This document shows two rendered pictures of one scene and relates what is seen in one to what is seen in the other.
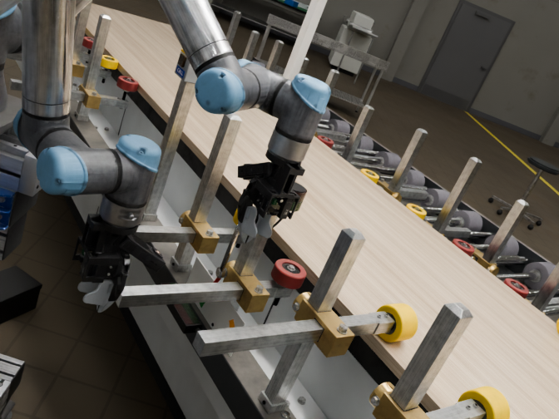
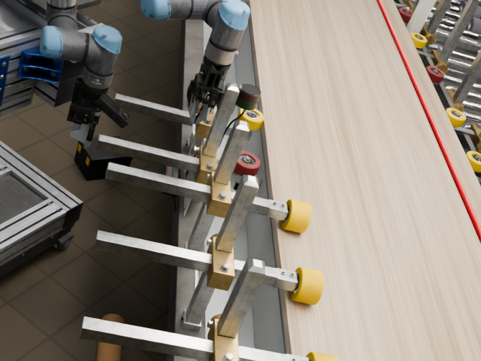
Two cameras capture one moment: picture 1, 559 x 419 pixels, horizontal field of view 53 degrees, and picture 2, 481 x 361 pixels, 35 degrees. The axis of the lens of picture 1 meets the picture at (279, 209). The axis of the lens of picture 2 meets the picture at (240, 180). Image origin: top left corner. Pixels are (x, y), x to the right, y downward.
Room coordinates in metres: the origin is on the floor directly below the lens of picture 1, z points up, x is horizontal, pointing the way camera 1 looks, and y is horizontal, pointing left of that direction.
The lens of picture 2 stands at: (-0.43, -0.90, 2.08)
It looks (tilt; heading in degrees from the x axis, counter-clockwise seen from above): 35 degrees down; 27
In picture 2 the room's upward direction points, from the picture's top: 23 degrees clockwise
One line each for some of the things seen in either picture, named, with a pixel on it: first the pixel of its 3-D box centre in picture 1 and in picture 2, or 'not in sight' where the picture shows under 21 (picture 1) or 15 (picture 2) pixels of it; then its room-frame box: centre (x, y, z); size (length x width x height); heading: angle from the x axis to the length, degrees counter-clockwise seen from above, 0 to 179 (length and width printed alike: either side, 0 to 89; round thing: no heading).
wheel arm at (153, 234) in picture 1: (177, 235); (184, 117); (1.26, 0.21, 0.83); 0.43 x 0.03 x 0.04; 132
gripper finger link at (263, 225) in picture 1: (262, 228); (205, 114); (1.05, 0.02, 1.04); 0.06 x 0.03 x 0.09; 42
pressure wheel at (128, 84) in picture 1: (125, 91); not in sight; (2.14, 0.74, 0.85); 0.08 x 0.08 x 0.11
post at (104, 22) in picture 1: (91, 76); not in sight; (2.08, 0.87, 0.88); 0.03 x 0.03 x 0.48; 42
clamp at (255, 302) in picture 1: (244, 285); (207, 164); (1.14, 0.01, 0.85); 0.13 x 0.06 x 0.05; 42
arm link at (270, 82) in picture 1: (254, 87); (202, 3); (1.05, 0.13, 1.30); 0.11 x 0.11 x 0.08; 75
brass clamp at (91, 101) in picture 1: (88, 96); not in sight; (2.06, 0.85, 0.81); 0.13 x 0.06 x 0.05; 42
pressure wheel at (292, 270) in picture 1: (283, 285); (241, 173); (1.19, -0.08, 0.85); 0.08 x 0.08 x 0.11
